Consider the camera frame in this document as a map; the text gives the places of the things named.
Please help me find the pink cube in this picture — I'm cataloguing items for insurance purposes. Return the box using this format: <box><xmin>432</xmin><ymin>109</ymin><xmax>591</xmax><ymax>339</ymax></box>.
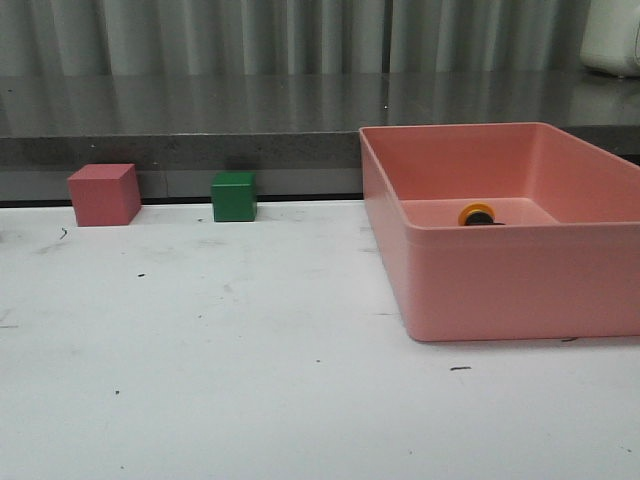
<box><xmin>67</xmin><ymin>163</ymin><xmax>142</xmax><ymax>227</ymax></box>

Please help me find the pink plastic bin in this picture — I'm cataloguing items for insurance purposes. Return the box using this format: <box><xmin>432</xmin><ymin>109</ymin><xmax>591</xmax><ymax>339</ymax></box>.
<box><xmin>360</xmin><ymin>123</ymin><xmax>639</xmax><ymax>342</ymax></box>

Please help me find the green cube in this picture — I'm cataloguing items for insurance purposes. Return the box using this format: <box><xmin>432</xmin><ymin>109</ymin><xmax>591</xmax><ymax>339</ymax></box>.
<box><xmin>211</xmin><ymin>171</ymin><xmax>257</xmax><ymax>222</ymax></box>

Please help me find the white appliance in background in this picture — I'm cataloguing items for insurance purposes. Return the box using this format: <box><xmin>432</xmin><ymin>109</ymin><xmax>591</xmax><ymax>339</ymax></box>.
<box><xmin>579</xmin><ymin>0</ymin><xmax>639</xmax><ymax>77</ymax></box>

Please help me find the grey curtain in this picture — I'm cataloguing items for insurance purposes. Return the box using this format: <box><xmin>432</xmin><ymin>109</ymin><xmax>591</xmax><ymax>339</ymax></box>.
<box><xmin>0</xmin><ymin>0</ymin><xmax>596</xmax><ymax>77</ymax></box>

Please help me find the yellow push button switch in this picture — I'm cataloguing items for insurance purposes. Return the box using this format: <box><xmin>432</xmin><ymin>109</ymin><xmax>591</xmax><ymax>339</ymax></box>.
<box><xmin>458</xmin><ymin>202</ymin><xmax>504</xmax><ymax>226</ymax></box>

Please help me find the dark grey counter shelf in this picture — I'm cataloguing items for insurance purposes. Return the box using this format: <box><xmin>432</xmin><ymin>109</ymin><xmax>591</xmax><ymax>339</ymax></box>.
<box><xmin>1</xmin><ymin>70</ymin><xmax>639</xmax><ymax>205</ymax></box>

